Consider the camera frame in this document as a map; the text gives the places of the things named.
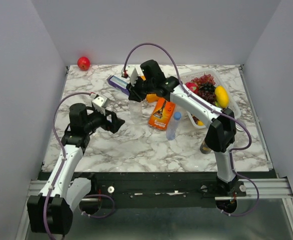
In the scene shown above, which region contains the orange yellow snack pack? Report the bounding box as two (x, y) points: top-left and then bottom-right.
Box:
(145, 93), (160, 103)

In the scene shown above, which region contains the white plastic basket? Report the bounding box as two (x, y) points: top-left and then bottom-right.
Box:
(180, 68), (241, 119)

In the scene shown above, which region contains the orange razor box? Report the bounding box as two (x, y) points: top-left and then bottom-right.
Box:
(148, 98), (176, 131)

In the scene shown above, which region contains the black drink can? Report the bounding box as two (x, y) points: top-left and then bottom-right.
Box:
(199, 140), (211, 155)

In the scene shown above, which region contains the black base frame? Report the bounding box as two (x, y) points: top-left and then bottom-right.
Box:
(38, 171), (277, 210)

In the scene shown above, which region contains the blue tinted plastic bottle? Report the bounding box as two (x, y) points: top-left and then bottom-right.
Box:
(166, 114), (181, 141)

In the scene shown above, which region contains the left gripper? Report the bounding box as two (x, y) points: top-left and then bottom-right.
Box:
(83, 106), (125, 133)

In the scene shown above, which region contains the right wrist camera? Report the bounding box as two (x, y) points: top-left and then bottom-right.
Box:
(121, 64), (146, 86)

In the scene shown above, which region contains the clear crushed plastic bottle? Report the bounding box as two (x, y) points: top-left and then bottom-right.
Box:
(129, 100), (143, 124)

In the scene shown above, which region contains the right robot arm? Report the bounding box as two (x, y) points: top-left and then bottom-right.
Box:
(122, 60), (238, 196)

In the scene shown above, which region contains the purple rectangular box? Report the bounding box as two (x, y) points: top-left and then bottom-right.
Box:
(106, 75), (130, 96)

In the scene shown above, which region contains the yellow mango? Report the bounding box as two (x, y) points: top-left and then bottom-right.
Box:
(214, 85), (230, 109)

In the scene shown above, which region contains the red grape bunch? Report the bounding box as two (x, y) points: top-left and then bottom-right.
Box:
(191, 74), (216, 86)

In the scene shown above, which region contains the red apple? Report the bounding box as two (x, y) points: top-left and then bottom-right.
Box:
(77, 56), (91, 71)

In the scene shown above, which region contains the yellow lemon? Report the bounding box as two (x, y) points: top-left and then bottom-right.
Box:
(197, 120), (204, 126)

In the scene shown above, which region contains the plain blue bottle cap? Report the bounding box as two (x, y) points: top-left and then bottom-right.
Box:
(173, 111), (182, 121)

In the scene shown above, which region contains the clear wide-mouth plastic jar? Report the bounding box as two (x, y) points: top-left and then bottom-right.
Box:
(235, 119), (247, 132)

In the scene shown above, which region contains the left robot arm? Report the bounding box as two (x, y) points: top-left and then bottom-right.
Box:
(27, 103), (125, 240)

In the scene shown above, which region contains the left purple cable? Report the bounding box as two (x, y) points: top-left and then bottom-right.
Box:
(43, 91), (97, 236)

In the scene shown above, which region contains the red dragon fruit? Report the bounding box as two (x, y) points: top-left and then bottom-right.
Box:
(185, 82), (199, 95)

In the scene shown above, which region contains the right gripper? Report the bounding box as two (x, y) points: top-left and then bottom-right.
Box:
(124, 75), (154, 104)

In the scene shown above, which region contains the black grape bunch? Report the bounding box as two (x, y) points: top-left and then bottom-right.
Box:
(199, 82), (216, 94)

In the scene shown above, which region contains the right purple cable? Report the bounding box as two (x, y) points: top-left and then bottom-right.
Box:
(123, 42), (253, 151)

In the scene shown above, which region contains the dark purple grape bunch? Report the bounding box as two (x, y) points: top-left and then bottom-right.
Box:
(197, 90), (217, 106)

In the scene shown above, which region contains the purple cable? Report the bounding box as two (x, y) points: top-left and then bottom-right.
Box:
(123, 42), (253, 151)
(43, 91), (97, 236)

